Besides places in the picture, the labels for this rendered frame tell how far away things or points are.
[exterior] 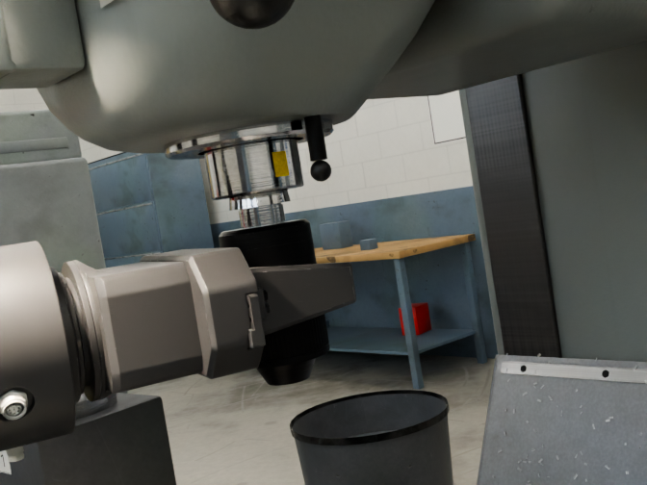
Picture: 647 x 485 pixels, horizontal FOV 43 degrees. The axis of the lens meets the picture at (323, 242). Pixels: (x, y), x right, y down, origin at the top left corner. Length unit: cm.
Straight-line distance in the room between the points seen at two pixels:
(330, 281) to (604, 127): 37
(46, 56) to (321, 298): 16
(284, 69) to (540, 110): 42
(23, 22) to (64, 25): 2
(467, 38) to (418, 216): 559
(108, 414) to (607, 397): 41
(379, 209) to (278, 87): 595
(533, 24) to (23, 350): 28
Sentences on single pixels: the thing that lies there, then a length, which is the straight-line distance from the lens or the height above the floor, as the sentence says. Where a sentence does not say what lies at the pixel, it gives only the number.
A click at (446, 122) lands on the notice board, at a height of 166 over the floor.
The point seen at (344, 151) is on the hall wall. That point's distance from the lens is 653.
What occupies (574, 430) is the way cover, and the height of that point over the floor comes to 104.
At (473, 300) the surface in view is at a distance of 565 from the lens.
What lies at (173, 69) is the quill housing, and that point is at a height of 133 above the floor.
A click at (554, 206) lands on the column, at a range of 75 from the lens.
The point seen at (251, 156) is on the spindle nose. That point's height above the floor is 130.
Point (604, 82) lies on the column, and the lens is 72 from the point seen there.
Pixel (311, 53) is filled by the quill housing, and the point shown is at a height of 133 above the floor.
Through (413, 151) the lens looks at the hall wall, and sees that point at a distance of 602.
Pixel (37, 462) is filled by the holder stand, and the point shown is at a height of 111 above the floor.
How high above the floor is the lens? 127
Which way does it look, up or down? 3 degrees down
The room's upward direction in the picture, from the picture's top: 9 degrees counter-clockwise
